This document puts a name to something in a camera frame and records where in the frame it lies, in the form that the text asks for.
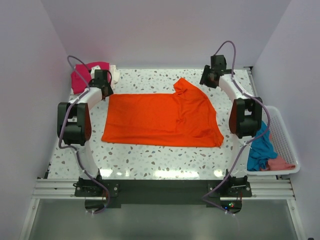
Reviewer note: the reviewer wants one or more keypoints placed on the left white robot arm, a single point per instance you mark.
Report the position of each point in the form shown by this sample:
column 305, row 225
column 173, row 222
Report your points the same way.
column 74, row 128

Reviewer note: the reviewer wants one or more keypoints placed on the folded white t-shirt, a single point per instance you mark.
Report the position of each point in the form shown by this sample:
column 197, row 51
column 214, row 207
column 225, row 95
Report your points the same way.
column 77, row 84

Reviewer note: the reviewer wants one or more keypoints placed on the white plastic laundry basket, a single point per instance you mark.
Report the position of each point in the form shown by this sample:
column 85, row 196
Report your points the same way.
column 281, row 142

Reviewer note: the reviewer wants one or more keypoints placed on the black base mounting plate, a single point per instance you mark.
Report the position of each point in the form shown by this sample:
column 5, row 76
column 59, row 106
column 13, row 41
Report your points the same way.
column 116, row 193

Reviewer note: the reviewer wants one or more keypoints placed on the teal t-shirt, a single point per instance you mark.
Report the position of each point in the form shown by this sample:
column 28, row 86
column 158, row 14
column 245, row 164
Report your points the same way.
column 254, row 154

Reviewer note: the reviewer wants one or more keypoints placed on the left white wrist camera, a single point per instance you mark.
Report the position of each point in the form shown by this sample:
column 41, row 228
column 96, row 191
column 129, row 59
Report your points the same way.
column 93, row 70

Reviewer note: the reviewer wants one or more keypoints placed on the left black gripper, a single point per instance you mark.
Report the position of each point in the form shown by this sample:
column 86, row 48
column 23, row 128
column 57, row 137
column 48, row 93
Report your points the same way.
column 110, row 91

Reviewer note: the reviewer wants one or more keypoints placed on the pink t-shirt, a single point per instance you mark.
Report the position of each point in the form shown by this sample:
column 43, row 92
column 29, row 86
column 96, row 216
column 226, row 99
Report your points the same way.
column 269, row 160

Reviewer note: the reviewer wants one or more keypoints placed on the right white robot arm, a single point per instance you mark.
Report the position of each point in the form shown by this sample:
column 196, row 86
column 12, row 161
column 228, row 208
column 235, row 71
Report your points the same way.
column 245, row 115

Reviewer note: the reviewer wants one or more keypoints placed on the aluminium frame rail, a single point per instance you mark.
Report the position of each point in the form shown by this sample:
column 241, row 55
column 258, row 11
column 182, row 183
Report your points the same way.
column 262, row 188

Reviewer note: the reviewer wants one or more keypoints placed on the orange t-shirt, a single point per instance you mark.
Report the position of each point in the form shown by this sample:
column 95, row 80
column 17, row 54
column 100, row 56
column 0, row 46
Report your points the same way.
column 184, row 118

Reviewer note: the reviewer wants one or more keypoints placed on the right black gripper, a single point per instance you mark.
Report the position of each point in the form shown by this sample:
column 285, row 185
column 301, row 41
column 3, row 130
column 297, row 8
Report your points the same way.
column 204, row 80

